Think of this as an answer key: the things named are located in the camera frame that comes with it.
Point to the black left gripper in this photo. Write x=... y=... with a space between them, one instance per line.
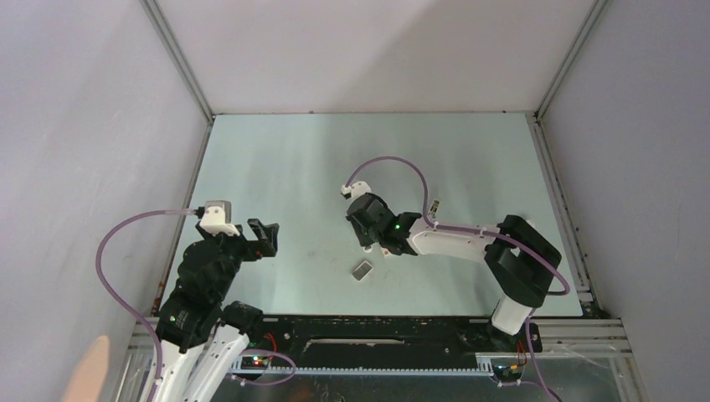
x=266 y=244

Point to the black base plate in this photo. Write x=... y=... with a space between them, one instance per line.
x=391 y=342

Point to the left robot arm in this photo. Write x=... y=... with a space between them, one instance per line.
x=200 y=337

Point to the grey cable duct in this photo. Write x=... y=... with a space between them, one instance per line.
x=484 y=368

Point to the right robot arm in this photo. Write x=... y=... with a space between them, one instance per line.
x=521 y=260

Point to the staple tray with staples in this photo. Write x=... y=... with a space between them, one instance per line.
x=363 y=269

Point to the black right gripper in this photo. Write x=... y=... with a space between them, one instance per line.
x=364 y=240

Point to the white staple box sleeve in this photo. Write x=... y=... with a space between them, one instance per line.
x=386 y=252

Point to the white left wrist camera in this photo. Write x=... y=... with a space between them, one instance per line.
x=216 y=219

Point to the small beige brown stapler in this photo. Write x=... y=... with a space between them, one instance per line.
x=434 y=207

